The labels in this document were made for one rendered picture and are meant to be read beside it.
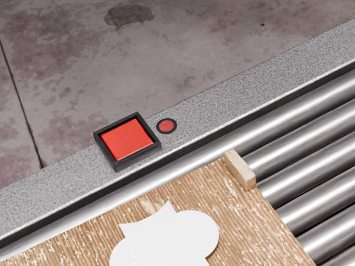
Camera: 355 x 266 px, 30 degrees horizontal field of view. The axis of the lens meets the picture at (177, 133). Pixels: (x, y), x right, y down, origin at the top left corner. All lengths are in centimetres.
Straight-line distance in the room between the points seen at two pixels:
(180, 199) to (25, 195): 23
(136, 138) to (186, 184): 12
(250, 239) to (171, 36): 179
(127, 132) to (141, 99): 136
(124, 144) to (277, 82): 26
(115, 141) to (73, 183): 9
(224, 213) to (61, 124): 152
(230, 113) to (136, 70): 147
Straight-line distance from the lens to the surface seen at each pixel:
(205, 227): 84
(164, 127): 99
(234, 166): 88
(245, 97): 102
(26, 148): 230
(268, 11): 264
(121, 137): 97
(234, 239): 84
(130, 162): 95
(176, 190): 89
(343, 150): 95
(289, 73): 106
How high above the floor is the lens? 165
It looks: 48 degrees down
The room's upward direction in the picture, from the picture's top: 9 degrees counter-clockwise
